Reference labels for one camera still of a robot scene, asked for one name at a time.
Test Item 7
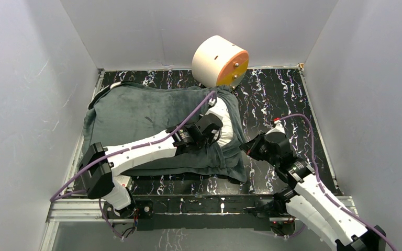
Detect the grey plush pillowcase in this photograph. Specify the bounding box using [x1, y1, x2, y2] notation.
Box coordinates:
[81, 82, 247, 182]

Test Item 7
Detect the white pillow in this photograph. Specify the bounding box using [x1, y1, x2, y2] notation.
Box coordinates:
[205, 98, 234, 147]

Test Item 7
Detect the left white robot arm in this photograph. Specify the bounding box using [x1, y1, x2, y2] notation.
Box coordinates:
[79, 112, 223, 218]

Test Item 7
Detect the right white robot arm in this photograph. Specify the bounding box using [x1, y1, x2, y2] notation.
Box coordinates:
[240, 129, 386, 250]

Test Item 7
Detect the white orange cylindrical drum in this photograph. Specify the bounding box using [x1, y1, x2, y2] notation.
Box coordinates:
[191, 35, 249, 88]

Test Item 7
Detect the white labelled power box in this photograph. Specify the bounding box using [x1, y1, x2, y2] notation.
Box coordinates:
[113, 175, 132, 189]

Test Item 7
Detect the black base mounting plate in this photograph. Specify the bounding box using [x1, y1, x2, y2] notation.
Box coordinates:
[131, 195, 296, 232]

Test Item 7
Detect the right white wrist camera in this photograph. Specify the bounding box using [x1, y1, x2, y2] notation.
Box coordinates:
[266, 118, 285, 134]

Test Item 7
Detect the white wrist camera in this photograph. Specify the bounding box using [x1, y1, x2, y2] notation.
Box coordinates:
[266, 118, 285, 134]
[208, 98, 217, 109]

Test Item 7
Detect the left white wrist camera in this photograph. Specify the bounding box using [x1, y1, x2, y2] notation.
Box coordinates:
[208, 98, 217, 109]

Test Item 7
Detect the aluminium left frame rail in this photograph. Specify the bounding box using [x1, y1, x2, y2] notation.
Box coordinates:
[49, 69, 105, 203]

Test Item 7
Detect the aluminium front frame rail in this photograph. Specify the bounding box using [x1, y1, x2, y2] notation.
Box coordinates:
[46, 197, 361, 224]

